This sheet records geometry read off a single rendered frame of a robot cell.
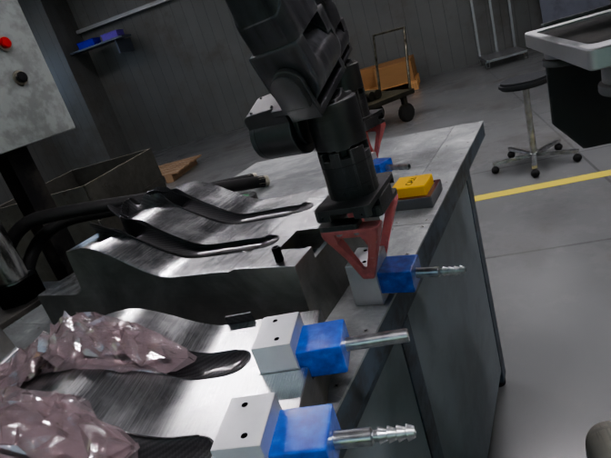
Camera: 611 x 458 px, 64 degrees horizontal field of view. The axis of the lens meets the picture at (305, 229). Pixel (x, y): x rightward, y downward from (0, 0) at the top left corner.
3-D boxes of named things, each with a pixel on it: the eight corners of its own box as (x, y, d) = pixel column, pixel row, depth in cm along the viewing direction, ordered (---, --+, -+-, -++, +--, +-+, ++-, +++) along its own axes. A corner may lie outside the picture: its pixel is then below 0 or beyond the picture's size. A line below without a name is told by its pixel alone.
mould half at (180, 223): (384, 233, 77) (363, 152, 73) (317, 333, 57) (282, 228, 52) (156, 252, 102) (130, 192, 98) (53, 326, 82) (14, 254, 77)
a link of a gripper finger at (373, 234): (335, 289, 57) (313, 216, 54) (355, 259, 63) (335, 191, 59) (392, 287, 54) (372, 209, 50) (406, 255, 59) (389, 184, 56)
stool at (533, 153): (555, 145, 330) (546, 64, 312) (590, 164, 283) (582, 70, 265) (482, 164, 339) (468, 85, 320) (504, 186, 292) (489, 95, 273)
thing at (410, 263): (472, 279, 58) (464, 238, 56) (466, 303, 54) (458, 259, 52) (367, 283, 64) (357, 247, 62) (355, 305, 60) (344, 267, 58)
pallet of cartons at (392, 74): (420, 81, 796) (415, 53, 781) (420, 88, 722) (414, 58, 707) (348, 100, 832) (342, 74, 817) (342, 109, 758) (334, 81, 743)
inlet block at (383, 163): (418, 174, 99) (413, 149, 97) (405, 184, 96) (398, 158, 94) (368, 175, 109) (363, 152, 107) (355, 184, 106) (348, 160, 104)
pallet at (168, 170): (96, 201, 641) (93, 194, 637) (131, 180, 719) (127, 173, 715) (179, 181, 605) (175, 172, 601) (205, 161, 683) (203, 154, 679)
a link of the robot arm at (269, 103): (292, 72, 44) (324, 21, 48) (201, 97, 50) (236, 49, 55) (346, 169, 51) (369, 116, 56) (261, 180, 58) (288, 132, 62)
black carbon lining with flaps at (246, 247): (323, 213, 73) (305, 152, 70) (271, 266, 60) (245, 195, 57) (156, 231, 91) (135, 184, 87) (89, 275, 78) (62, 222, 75)
